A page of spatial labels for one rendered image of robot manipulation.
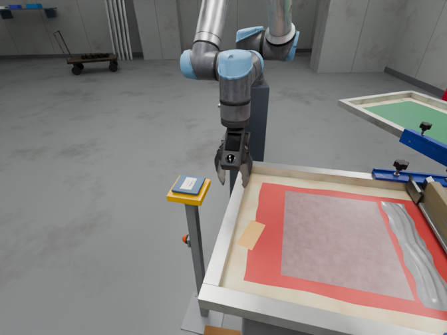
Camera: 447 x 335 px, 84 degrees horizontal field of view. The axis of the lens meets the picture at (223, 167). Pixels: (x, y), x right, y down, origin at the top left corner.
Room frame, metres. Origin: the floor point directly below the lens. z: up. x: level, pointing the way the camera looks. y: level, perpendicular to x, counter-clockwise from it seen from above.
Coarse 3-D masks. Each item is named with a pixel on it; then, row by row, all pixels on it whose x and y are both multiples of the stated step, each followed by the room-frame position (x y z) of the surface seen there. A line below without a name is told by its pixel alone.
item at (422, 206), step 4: (420, 204) 0.57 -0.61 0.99; (424, 204) 0.57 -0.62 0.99; (420, 208) 0.56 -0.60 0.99; (424, 208) 0.55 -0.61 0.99; (424, 212) 0.53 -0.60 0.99; (428, 212) 0.53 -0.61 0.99; (428, 216) 0.52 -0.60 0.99; (428, 220) 0.50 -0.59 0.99; (432, 220) 0.50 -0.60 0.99; (432, 224) 0.49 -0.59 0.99; (436, 224) 0.49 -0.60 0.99; (432, 228) 0.48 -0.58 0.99; (436, 228) 0.47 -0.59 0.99; (436, 232) 0.46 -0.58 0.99; (440, 232) 0.46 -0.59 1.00; (436, 236) 0.45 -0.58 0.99; (440, 236) 0.44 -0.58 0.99; (440, 240) 0.43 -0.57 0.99; (444, 240) 0.43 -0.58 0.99; (444, 244) 0.42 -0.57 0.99; (444, 248) 0.41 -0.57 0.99
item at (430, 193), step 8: (432, 184) 0.59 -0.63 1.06; (440, 184) 0.58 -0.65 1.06; (424, 192) 0.59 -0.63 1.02; (432, 192) 0.56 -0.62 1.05; (440, 192) 0.55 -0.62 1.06; (424, 200) 0.58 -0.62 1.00; (432, 200) 0.55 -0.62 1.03; (440, 200) 0.52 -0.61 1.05; (432, 208) 0.53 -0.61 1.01; (440, 208) 0.51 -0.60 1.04; (432, 216) 0.51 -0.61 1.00; (440, 216) 0.49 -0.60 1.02; (440, 224) 0.47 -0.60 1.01
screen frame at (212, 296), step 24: (264, 168) 0.80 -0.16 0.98; (288, 168) 0.79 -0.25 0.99; (312, 168) 0.78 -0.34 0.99; (240, 192) 0.65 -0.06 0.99; (216, 264) 0.38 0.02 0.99; (216, 288) 0.31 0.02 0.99; (240, 312) 0.27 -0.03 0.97; (264, 312) 0.26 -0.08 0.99; (288, 312) 0.26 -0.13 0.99; (312, 312) 0.26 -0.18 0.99; (336, 312) 0.26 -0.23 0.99
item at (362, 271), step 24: (264, 240) 0.48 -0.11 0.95; (288, 240) 0.47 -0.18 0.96; (312, 240) 0.47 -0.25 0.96; (336, 240) 0.47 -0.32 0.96; (360, 240) 0.47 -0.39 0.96; (264, 264) 0.40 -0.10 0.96; (288, 264) 0.40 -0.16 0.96; (312, 264) 0.40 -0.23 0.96; (336, 264) 0.39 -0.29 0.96; (360, 264) 0.39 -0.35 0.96; (384, 264) 0.39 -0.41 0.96; (312, 288) 0.33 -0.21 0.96; (336, 288) 0.33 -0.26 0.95; (360, 288) 0.33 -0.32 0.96; (384, 288) 0.32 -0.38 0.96; (408, 288) 0.32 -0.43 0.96; (408, 312) 0.27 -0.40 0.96; (432, 312) 0.27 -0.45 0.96
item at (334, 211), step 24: (264, 192) 0.69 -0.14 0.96; (288, 192) 0.69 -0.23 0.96; (312, 192) 0.68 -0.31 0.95; (336, 192) 0.68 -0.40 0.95; (264, 216) 0.57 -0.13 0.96; (288, 216) 0.57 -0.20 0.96; (312, 216) 0.57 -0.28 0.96; (336, 216) 0.56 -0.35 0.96; (360, 216) 0.56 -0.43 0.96; (384, 216) 0.56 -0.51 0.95; (384, 240) 0.47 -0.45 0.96; (432, 240) 0.46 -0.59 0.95
